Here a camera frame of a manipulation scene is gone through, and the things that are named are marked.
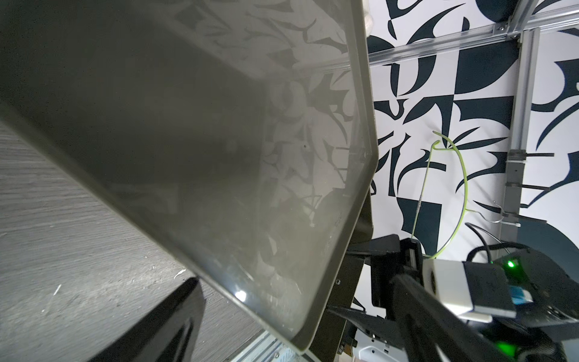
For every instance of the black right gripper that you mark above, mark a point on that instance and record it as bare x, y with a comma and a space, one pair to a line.
536, 334

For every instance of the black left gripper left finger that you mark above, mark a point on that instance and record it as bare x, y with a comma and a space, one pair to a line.
167, 333

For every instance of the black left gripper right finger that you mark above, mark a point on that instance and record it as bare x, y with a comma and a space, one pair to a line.
429, 329

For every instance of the grey top drawer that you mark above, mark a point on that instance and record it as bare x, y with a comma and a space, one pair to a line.
237, 135

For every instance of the green clothes hanger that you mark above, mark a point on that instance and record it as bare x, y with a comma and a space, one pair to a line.
437, 221

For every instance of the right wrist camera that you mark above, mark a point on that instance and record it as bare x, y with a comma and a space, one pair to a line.
472, 291

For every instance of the grey wall hook rail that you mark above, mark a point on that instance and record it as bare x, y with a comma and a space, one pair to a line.
514, 174

